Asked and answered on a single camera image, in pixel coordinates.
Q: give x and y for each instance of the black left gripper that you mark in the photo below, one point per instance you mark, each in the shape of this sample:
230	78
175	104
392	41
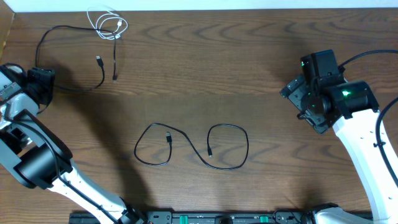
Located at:
46	78

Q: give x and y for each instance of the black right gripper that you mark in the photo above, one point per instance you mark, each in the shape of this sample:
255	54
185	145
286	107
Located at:
294	90

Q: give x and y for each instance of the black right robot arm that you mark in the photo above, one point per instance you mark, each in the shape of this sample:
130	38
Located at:
357	121

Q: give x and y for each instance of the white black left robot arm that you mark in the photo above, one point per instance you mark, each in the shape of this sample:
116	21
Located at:
36	157

